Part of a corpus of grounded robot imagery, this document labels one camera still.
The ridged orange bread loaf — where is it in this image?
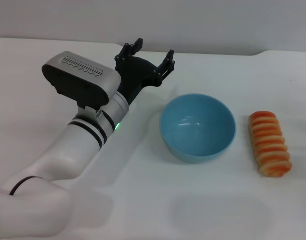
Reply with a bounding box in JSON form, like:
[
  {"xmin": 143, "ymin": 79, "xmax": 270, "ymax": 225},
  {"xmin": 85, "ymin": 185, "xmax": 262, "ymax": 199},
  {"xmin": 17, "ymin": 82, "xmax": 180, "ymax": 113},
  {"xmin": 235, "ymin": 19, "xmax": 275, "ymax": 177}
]
[{"xmin": 248, "ymin": 110, "xmax": 292, "ymax": 179}]

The blue bowl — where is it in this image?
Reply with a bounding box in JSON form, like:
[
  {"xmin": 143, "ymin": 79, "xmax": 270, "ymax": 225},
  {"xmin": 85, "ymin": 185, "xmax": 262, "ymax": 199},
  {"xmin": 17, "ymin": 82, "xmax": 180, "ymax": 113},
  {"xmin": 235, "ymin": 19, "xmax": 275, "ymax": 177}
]
[{"xmin": 159, "ymin": 93, "xmax": 236, "ymax": 165}]

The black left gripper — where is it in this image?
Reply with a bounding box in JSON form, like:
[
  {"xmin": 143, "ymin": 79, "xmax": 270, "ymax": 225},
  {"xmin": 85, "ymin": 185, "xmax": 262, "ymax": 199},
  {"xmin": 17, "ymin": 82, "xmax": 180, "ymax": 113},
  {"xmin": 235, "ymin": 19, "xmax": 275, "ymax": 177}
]
[{"xmin": 114, "ymin": 37, "xmax": 176, "ymax": 104}]

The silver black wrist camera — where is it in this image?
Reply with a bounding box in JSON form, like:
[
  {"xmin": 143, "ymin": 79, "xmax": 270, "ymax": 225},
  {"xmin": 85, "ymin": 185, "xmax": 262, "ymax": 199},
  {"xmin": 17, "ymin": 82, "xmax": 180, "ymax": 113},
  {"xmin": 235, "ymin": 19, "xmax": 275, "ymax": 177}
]
[{"xmin": 41, "ymin": 50, "xmax": 122, "ymax": 109}]

